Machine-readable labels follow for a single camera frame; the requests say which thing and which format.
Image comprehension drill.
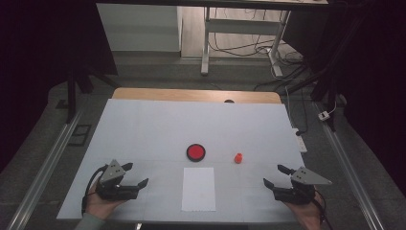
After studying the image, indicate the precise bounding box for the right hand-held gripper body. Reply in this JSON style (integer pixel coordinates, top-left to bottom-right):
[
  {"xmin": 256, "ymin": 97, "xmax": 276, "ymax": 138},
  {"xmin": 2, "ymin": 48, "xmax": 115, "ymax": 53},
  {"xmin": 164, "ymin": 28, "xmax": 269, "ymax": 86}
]
[{"xmin": 273, "ymin": 166, "xmax": 333, "ymax": 206}]

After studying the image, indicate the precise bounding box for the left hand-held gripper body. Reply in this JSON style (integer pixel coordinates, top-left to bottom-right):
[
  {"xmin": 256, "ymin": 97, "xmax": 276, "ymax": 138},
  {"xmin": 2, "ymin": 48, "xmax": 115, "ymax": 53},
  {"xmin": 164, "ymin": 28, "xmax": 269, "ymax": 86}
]
[{"xmin": 95, "ymin": 158, "xmax": 142, "ymax": 202}]

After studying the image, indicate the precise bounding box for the white paper sheet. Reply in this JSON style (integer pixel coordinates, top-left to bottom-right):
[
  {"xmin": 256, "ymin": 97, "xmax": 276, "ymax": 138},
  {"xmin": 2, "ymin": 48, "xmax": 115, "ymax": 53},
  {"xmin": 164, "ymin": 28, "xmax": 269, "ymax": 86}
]
[{"xmin": 181, "ymin": 167, "xmax": 217, "ymax": 213}]

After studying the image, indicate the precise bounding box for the round red ink pad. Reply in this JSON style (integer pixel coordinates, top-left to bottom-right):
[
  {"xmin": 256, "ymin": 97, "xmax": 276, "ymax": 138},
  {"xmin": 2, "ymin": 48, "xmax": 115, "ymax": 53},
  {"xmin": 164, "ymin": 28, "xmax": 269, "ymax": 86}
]
[{"xmin": 186, "ymin": 143, "xmax": 207, "ymax": 163}]

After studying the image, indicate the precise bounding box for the person's left hand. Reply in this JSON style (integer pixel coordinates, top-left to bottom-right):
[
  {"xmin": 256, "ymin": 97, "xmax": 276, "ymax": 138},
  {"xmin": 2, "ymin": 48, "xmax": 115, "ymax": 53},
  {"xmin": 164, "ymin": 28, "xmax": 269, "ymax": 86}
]
[{"xmin": 85, "ymin": 183, "xmax": 126, "ymax": 221}]

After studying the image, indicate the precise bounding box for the person's right hand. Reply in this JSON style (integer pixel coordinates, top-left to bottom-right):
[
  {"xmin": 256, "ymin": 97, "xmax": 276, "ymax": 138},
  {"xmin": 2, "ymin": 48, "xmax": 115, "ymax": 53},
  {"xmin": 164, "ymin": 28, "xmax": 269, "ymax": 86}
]
[{"xmin": 283, "ymin": 191, "xmax": 326, "ymax": 230}]

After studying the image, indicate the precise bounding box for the white power strip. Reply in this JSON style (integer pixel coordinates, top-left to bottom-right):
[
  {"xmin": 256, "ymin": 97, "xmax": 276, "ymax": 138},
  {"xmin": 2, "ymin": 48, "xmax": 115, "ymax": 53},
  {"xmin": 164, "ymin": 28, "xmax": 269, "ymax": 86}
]
[{"xmin": 292, "ymin": 127, "xmax": 308, "ymax": 154}]

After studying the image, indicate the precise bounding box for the black floor socket plate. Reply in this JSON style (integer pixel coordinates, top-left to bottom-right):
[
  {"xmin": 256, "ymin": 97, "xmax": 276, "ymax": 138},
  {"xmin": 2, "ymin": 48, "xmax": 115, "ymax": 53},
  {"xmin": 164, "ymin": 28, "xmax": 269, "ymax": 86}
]
[{"xmin": 67, "ymin": 124, "xmax": 93, "ymax": 148}]

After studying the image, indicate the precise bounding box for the black metal stand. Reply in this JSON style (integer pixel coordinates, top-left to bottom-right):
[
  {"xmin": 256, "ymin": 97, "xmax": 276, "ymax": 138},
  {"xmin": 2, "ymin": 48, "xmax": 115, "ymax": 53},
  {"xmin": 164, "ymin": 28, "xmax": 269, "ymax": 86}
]
[
  {"xmin": 64, "ymin": 61, "xmax": 123, "ymax": 125},
  {"xmin": 286, "ymin": 60, "xmax": 340, "ymax": 132}
]

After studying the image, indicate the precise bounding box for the black curtain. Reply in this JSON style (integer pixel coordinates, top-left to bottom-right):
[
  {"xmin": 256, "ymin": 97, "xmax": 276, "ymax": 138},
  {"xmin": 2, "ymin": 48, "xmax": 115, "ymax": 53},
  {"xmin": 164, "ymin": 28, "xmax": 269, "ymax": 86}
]
[
  {"xmin": 282, "ymin": 0, "xmax": 406, "ymax": 196},
  {"xmin": 0, "ymin": 0, "xmax": 118, "ymax": 173}
]

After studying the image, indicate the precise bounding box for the white cabinet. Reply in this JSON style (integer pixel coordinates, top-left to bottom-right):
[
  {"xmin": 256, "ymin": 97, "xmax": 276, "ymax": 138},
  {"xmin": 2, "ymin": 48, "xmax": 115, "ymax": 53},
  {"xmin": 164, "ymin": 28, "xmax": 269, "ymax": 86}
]
[{"xmin": 96, "ymin": 3, "xmax": 183, "ymax": 53}]

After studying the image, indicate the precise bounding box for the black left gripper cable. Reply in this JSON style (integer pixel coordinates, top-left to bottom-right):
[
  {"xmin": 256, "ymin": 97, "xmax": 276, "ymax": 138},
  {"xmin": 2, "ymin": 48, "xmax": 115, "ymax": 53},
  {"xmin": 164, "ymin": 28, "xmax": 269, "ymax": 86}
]
[{"xmin": 80, "ymin": 164, "xmax": 109, "ymax": 217}]

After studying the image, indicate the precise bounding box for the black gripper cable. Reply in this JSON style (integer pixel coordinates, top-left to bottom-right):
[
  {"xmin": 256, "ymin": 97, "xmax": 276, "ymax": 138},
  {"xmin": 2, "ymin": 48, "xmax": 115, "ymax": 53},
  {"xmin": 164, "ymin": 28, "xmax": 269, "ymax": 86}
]
[
  {"xmin": 313, "ymin": 190, "xmax": 335, "ymax": 230},
  {"xmin": 80, "ymin": 164, "xmax": 109, "ymax": 217}
]

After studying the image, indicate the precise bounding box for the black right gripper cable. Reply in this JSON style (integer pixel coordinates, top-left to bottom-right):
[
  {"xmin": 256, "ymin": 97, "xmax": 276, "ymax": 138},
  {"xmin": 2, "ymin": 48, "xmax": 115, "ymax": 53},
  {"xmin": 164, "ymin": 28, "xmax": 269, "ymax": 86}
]
[{"xmin": 313, "ymin": 190, "xmax": 335, "ymax": 230}]

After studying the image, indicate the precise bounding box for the aluminium floor rail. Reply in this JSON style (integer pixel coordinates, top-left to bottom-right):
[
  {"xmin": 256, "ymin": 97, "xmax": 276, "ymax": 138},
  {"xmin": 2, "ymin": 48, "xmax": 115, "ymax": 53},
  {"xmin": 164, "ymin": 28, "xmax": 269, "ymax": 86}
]
[
  {"xmin": 6, "ymin": 108, "xmax": 84, "ymax": 230},
  {"xmin": 313, "ymin": 102, "xmax": 386, "ymax": 230}
]

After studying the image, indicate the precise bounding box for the tangle of black floor cables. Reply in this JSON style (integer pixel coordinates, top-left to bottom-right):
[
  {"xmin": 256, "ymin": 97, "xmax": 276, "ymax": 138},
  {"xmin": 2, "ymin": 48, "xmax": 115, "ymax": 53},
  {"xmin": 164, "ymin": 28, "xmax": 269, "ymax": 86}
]
[{"xmin": 208, "ymin": 7, "xmax": 308, "ymax": 92}]

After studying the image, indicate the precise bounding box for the white metal desk frame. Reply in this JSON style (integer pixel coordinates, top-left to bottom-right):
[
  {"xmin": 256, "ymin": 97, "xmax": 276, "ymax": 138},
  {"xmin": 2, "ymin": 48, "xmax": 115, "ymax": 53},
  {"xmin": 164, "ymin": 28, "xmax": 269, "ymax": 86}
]
[{"xmin": 200, "ymin": 5, "xmax": 293, "ymax": 78}]

